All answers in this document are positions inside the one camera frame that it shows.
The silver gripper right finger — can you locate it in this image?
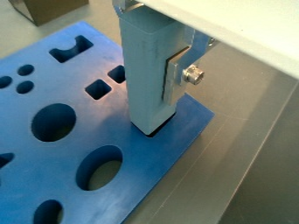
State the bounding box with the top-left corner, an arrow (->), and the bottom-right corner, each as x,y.
162,26 -> 214,106

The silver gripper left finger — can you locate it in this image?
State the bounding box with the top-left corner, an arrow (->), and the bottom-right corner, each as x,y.
112,0 -> 142,14

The light blue rectangular block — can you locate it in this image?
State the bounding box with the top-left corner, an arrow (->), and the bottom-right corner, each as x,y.
118,6 -> 190,135

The blue foam shape board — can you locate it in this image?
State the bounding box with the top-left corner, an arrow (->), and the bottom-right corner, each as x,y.
0,22 -> 213,224

